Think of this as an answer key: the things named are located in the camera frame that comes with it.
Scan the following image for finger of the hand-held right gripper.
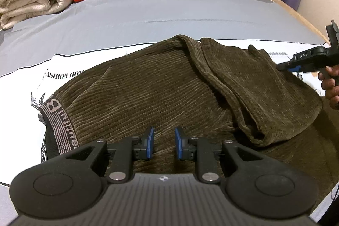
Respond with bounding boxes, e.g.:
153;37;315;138
275;58;301;73

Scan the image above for wooden bed frame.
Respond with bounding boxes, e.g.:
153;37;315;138
254;0;328;44

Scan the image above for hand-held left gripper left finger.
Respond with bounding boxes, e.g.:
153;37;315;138
65;126;155;184

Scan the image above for grey printed bed sheet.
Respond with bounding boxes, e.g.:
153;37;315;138
0;0;339;226

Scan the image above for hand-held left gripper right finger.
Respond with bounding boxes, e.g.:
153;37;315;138
174;126;263;184

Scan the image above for brown corduroy pants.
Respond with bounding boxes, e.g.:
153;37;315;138
43;34;339;207

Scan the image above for person's right hand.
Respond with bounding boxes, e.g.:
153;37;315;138
318;65;339;110

